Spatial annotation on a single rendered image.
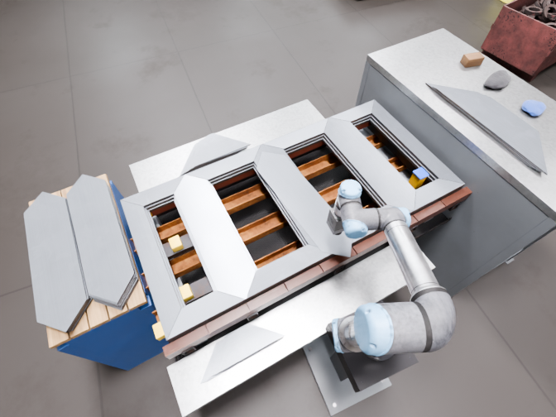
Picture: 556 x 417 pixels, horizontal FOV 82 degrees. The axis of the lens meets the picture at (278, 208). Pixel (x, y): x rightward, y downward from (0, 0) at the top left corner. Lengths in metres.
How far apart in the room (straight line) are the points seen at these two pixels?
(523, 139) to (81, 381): 2.72
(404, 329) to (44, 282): 1.44
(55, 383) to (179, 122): 2.27
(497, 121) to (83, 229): 2.05
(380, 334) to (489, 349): 1.78
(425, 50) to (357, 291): 1.50
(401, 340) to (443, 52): 1.86
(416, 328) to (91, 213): 1.49
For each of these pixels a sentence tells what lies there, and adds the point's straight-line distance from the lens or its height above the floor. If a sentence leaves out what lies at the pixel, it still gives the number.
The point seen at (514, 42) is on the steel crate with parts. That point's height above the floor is 0.30.
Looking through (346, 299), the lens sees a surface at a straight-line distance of 1.58.
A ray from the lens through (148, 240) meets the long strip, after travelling 1.58.
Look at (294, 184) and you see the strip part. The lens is 1.63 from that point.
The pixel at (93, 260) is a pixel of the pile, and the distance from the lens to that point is 1.65.
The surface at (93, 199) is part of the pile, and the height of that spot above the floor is 0.85.
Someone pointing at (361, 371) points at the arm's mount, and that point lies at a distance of 1.43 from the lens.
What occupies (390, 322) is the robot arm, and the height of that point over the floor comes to 1.41.
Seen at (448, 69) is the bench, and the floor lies 1.05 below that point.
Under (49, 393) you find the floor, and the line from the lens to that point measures 2.56.
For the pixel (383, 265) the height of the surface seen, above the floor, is 0.68.
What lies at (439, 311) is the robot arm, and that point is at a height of 1.41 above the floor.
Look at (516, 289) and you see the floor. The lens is 2.80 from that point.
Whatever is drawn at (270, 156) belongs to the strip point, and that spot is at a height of 0.86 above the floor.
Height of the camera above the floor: 2.16
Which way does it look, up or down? 57 degrees down
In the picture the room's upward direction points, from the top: 1 degrees counter-clockwise
